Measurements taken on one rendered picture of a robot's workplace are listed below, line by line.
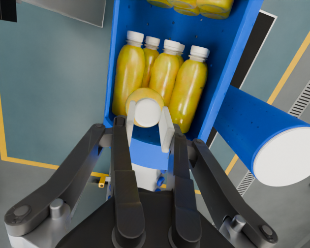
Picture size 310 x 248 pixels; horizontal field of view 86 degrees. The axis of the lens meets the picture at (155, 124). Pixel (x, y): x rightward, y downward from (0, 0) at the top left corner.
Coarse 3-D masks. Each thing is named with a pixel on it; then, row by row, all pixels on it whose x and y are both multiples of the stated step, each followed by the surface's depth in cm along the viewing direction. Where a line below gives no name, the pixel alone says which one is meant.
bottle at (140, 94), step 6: (138, 90) 28; (144, 90) 27; (150, 90) 27; (132, 96) 27; (138, 96) 26; (144, 96) 26; (150, 96) 26; (156, 96) 26; (126, 102) 28; (156, 102) 25; (162, 102) 27; (126, 108) 28; (126, 114) 29; (144, 126) 27; (150, 126) 28
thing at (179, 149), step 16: (176, 144) 15; (176, 160) 13; (176, 176) 11; (176, 192) 9; (192, 192) 10; (176, 208) 8; (192, 208) 9; (176, 224) 7; (192, 224) 8; (176, 240) 7; (192, 240) 7
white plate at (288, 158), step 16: (304, 128) 57; (272, 144) 59; (288, 144) 59; (304, 144) 60; (256, 160) 62; (272, 160) 62; (288, 160) 63; (304, 160) 63; (256, 176) 66; (272, 176) 66; (288, 176) 66; (304, 176) 67
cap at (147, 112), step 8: (136, 104) 23; (144, 104) 23; (152, 104) 23; (136, 112) 23; (144, 112) 23; (152, 112) 23; (160, 112) 23; (136, 120) 23; (144, 120) 23; (152, 120) 23
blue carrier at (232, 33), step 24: (120, 0) 35; (144, 0) 42; (240, 0) 38; (120, 24) 38; (144, 24) 45; (168, 24) 48; (192, 24) 47; (216, 24) 44; (240, 24) 27; (120, 48) 42; (216, 48) 45; (240, 48) 30; (216, 72) 44; (216, 96) 32; (144, 144) 33
